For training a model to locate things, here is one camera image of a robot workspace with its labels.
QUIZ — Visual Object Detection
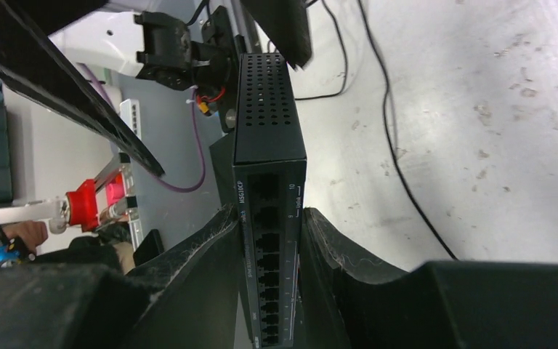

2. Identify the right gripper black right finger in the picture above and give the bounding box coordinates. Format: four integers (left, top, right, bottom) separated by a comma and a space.
298, 208, 558, 348

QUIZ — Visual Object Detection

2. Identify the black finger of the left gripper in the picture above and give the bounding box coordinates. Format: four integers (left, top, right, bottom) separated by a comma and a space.
240, 0, 312, 68
0, 1, 165, 177

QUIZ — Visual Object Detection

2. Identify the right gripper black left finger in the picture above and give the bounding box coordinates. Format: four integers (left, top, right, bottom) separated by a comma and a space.
0, 204, 240, 348

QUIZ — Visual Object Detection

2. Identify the thin black power cord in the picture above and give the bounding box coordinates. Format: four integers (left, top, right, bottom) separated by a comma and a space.
293, 0, 459, 262

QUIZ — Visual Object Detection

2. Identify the black network switch box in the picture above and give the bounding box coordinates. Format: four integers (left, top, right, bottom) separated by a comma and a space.
232, 53, 307, 348

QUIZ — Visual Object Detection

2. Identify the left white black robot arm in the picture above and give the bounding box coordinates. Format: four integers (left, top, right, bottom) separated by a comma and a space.
0, 1, 246, 176

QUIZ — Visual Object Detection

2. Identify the red fixture in background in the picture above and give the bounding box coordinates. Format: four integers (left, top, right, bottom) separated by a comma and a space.
65, 174, 125, 233

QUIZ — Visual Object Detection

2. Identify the white device in background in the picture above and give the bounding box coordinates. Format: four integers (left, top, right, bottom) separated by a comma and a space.
119, 99, 142, 140

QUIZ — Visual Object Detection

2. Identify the person hand in background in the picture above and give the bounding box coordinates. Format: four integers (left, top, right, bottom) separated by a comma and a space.
0, 219, 50, 267

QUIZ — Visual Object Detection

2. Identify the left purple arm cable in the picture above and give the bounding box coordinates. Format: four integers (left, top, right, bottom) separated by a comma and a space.
78, 63, 208, 195

